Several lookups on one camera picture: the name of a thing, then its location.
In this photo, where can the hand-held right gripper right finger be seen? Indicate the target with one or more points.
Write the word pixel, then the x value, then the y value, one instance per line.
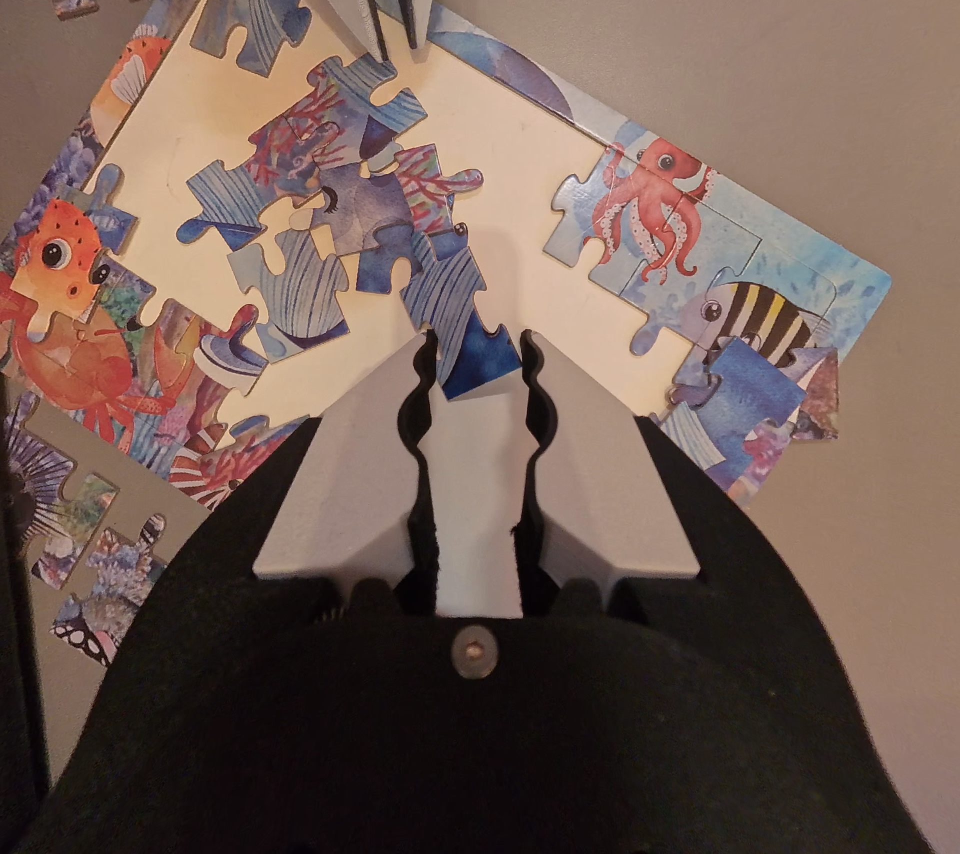
pixel 607 486

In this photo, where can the striped purple puzzle piece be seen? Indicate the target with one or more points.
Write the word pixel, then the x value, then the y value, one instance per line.
pixel 686 441

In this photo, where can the pale striped puzzle piece with fin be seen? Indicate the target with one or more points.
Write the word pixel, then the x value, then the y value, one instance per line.
pixel 300 291

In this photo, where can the crab claw puzzle piece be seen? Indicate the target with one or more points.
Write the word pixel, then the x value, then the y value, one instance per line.
pixel 180 359

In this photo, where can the sea print puzzle tray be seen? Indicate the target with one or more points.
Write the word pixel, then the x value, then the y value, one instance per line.
pixel 525 194

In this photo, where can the dark blue puzzle piece with eye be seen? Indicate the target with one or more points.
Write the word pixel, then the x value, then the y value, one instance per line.
pixel 442 284

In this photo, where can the octopus arms puzzle piece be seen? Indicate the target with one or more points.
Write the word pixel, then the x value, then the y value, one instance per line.
pixel 577 216

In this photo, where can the blue watercolour puzzle piece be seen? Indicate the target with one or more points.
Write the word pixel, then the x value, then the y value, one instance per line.
pixel 750 404

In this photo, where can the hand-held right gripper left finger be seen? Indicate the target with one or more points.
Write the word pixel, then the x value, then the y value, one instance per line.
pixel 352 479

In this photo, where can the whale eye puzzle piece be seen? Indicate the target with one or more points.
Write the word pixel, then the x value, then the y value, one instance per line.
pixel 360 209

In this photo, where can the pale blue octopus puzzle piece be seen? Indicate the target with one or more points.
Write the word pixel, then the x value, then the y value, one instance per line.
pixel 720 239

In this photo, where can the red coral puzzle piece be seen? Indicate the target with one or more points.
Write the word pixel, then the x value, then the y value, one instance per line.
pixel 435 186

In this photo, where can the grey brown triangle puzzle piece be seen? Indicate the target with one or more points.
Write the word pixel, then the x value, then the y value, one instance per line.
pixel 821 396

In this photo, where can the striped puzzle piece with tail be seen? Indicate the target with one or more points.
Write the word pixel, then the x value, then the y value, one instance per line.
pixel 225 194

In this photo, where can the wide blue striped puzzle piece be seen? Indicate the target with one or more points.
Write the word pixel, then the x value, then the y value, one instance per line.
pixel 247 6

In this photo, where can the striped fish puzzle piece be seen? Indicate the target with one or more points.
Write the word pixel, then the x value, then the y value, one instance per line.
pixel 765 314

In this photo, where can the orange crab puzzle piece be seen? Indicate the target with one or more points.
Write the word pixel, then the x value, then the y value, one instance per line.
pixel 75 359

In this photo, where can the striped dark blue puzzle piece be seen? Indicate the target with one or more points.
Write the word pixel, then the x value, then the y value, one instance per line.
pixel 480 359

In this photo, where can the coral and purple puzzle piece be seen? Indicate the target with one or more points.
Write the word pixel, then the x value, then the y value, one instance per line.
pixel 292 149

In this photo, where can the purple urchin puzzle piece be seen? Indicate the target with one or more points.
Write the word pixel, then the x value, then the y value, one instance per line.
pixel 67 501

